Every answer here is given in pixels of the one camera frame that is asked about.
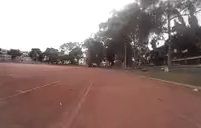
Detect red running track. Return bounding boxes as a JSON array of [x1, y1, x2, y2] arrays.
[[0, 62, 201, 128]]

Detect row of trees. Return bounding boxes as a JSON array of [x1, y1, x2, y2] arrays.
[[0, 0, 201, 69]]

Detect white painted lane lines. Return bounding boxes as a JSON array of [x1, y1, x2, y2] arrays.
[[0, 79, 96, 128]]

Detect pale kerb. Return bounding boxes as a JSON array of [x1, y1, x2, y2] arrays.
[[147, 76, 201, 94]]

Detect grass strip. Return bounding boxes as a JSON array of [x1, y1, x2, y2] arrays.
[[134, 65, 201, 90]]

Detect low white building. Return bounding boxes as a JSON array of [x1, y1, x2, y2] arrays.
[[171, 55, 201, 66]]

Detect distant low buildings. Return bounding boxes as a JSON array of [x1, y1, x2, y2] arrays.
[[0, 49, 34, 64]]

